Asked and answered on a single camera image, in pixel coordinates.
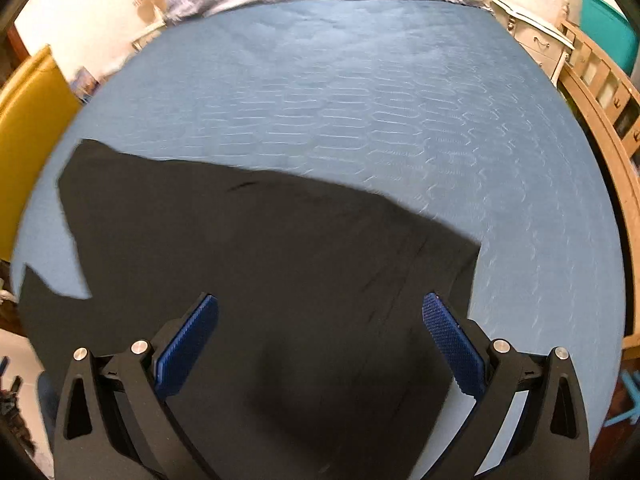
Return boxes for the black pants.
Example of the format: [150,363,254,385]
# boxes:
[21,141,480,479]

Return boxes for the blue quilted mattress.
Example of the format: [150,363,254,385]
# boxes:
[12,0,626,479]

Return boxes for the yellow leather armchair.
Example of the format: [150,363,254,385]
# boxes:
[0,46,81,261]

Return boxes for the white nightstand right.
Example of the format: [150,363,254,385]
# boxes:
[490,0,574,86]

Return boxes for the teal storage bin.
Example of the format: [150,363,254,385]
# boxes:
[580,0,639,76]

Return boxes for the wooden crib rail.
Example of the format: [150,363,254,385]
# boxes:
[559,21,639,352]

